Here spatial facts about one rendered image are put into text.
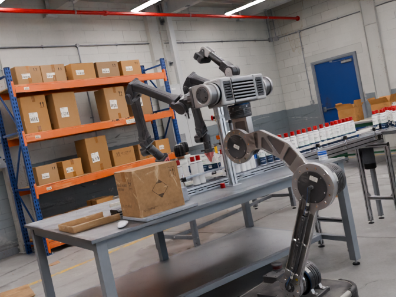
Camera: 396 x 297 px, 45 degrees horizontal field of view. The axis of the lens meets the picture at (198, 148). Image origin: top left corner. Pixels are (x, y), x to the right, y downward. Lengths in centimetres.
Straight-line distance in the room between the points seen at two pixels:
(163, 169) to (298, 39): 932
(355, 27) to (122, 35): 509
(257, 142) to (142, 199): 72
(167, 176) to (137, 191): 22
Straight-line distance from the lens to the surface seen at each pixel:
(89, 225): 289
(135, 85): 289
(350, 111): 888
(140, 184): 271
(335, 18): 1138
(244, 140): 269
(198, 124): 345
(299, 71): 1184
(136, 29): 912
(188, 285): 344
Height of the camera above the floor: 131
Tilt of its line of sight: 3 degrees down
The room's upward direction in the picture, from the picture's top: 12 degrees counter-clockwise
